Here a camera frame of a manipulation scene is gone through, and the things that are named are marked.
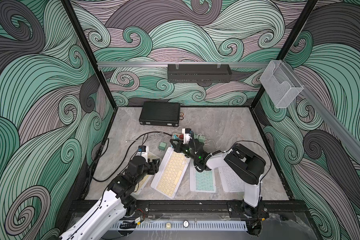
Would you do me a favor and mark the black computer box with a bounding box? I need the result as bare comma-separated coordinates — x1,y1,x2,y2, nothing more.
139,102,181,127

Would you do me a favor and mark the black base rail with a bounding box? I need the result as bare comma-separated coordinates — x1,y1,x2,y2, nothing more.
68,199,310,219

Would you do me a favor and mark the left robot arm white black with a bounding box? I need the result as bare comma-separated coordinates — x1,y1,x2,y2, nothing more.
55,155,161,240

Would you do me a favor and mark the white charging cable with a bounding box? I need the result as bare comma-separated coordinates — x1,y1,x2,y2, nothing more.
124,133,169,144

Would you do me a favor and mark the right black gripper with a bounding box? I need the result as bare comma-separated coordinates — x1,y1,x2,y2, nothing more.
170,139,199,163

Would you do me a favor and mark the light green charger plug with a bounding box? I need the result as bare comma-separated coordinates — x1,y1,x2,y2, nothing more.
158,142,167,151

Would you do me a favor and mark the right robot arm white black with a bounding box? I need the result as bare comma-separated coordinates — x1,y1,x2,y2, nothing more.
170,139,266,208

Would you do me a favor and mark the white slotted cable duct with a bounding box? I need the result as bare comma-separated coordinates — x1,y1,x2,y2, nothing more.
110,220,248,232

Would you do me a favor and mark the black power cable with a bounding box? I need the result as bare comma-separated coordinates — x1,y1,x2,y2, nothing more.
88,130,172,183

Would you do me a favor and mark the clear acrylic wall holder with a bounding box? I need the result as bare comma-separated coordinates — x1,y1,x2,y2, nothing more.
260,60,304,109

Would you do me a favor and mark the green wireless keyboard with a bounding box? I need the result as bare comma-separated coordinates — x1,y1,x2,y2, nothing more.
190,167,217,193

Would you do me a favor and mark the white wireless keyboard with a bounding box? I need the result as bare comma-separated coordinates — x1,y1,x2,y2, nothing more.
219,167,245,193

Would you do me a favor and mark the yellow wireless keyboard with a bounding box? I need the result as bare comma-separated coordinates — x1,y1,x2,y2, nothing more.
132,152,161,197
151,148,191,199

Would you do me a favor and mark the aluminium wall rail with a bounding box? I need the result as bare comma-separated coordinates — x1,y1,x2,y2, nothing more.
97,61,270,68

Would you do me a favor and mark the black wall shelf tray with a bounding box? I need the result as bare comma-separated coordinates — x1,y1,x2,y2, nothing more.
167,64,233,84

